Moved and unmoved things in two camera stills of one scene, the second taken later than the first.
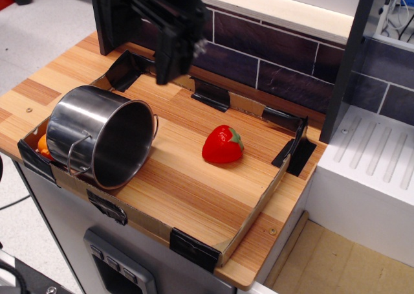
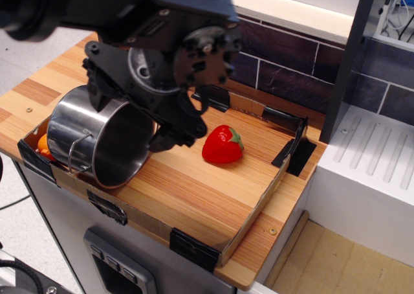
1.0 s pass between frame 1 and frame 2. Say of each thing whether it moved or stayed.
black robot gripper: moved
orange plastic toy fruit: stayed
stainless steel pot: stayed
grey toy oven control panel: stayed
